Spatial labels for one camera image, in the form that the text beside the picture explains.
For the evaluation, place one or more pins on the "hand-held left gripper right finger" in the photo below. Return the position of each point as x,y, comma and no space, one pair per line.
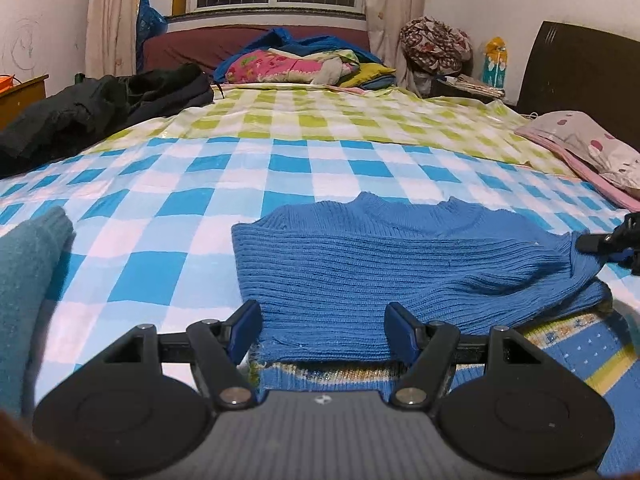
398,324

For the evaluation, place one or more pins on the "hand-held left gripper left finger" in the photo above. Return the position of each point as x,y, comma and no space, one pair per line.
248,321

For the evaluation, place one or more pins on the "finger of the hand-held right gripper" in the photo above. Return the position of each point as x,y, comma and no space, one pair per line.
590,243

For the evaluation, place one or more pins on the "blue ribbed knit sweater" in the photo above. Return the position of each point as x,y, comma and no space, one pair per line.
390,275

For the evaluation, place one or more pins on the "pink spotted pillow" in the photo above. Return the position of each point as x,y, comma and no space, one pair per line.
585,142

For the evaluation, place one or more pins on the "patterned blue knit cloth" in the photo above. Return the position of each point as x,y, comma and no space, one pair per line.
565,360

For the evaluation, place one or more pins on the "blue checked bed sheet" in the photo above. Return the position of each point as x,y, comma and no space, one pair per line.
165,220

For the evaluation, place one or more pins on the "dark wooden headboard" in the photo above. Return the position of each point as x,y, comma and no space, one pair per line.
580,75

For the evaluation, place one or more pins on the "stack of papers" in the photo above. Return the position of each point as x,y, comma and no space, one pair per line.
472,87

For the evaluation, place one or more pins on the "green checked bed sheet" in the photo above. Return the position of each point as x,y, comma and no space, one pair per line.
350,115

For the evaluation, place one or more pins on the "teal knit garment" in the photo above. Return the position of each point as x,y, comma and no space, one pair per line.
27,285

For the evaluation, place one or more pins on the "yellow-green pillow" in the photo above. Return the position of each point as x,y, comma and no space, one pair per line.
370,74

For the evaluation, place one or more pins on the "brown floral cloth bundle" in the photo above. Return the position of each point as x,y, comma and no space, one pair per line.
435,45

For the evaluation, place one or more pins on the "bright multicolour floral quilt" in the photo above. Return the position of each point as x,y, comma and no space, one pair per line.
270,67

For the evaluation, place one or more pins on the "black jacket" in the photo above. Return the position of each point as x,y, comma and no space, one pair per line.
100,105

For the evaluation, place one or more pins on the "grey white cloth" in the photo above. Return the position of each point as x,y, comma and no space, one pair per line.
332,69

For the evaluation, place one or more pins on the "maroon sofa back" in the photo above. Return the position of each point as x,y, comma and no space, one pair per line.
190,47

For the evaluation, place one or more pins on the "pile of colourful bedding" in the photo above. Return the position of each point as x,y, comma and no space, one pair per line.
280,40

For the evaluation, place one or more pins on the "beige curtain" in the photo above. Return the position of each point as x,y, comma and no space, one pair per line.
112,15
392,5

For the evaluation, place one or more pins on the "blue plastic bag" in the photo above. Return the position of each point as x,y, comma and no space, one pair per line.
149,25

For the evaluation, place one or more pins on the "wooden desk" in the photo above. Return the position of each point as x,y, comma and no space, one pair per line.
22,100

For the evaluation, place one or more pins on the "orange cloth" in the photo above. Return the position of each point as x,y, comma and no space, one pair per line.
7,83

